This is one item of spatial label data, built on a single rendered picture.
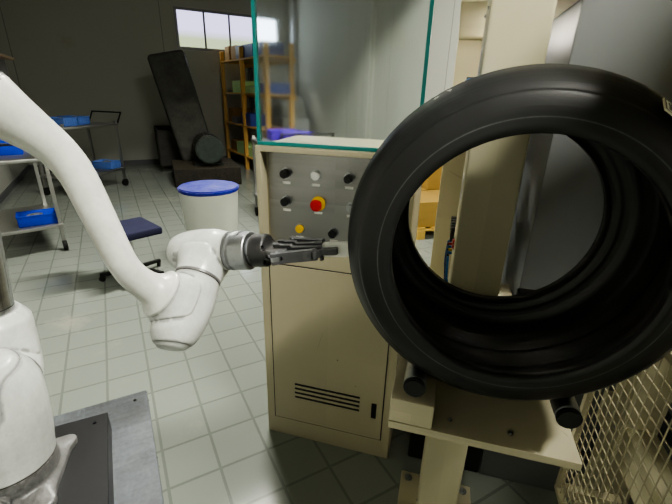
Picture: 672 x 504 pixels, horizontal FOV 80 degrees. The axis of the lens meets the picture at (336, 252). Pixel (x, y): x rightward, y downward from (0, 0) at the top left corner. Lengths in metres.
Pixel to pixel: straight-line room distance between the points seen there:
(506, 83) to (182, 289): 0.68
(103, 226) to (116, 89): 8.30
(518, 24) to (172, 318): 0.94
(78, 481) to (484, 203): 1.07
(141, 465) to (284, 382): 0.82
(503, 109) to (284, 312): 1.17
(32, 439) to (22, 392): 0.09
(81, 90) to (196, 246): 8.25
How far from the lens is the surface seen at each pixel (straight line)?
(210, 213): 3.59
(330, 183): 1.39
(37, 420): 0.96
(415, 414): 0.89
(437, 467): 1.54
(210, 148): 6.74
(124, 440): 1.18
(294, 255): 0.83
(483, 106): 0.64
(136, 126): 9.14
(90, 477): 1.04
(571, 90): 0.66
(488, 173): 1.04
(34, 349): 1.10
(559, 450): 0.97
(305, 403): 1.82
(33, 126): 0.84
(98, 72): 9.10
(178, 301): 0.85
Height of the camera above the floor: 1.44
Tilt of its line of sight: 22 degrees down
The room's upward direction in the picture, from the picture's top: 2 degrees clockwise
